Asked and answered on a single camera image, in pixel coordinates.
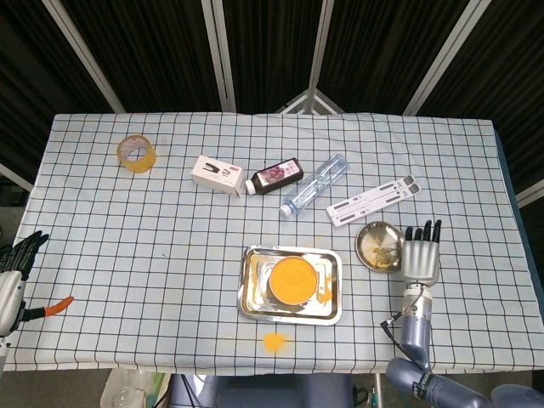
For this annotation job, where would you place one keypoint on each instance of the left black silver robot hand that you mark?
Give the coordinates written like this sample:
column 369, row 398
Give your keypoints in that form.
column 10, row 297

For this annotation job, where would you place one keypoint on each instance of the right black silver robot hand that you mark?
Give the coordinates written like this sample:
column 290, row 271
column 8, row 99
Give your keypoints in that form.
column 421, row 263

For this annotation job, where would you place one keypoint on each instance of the small metal spoon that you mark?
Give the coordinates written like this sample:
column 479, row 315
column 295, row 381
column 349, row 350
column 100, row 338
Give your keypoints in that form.
column 382, row 253

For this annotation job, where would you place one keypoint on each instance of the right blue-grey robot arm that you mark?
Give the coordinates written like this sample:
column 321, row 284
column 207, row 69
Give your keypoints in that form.
column 416, row 336

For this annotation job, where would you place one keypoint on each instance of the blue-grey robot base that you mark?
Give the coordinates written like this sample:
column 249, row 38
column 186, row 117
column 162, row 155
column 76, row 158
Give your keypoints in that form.
column 263, row 393

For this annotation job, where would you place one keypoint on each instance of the white black-checked tablecloth table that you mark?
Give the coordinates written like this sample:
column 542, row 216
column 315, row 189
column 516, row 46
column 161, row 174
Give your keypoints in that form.
column 127, row 255

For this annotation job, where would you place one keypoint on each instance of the bowl of yellow powder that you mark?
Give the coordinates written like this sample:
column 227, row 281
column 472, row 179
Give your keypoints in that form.
column 293, row 280

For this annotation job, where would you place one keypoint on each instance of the small rectangular steel tray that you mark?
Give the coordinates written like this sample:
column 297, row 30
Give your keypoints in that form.
column 257, row 276

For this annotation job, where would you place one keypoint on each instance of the large rectangular steel tray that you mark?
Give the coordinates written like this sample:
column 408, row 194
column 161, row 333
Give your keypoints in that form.
column 242, row 308

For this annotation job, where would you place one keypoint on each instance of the round steel plate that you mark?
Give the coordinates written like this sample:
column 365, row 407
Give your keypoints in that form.
column 376, row 236

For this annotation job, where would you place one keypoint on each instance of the white folding laptop stand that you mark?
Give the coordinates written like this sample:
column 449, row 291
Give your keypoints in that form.
column 370, row 202

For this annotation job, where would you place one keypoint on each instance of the clear plastic water bottle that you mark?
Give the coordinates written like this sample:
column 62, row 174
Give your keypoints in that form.
column 314, row 185

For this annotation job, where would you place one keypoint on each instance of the clear plastic bag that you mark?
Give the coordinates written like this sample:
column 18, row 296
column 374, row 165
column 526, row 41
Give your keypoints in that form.
column 127, row 389

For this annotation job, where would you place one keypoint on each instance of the spilled yellow powder pile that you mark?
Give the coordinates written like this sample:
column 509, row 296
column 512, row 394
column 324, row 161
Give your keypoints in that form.
column 275, row 341

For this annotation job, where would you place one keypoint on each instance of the dark juice bottle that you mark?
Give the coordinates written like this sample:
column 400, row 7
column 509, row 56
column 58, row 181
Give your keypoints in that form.
column 274, row 176

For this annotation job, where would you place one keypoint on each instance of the yellow packing tape roll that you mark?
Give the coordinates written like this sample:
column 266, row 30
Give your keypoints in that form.
column 142, row 163

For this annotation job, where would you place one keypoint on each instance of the white stapler box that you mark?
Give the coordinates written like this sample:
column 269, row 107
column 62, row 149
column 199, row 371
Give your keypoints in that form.
column 217, row 178

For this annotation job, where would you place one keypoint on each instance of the black folding screen white frame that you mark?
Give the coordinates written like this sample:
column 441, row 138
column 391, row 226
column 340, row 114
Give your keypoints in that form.
column 149, row 51

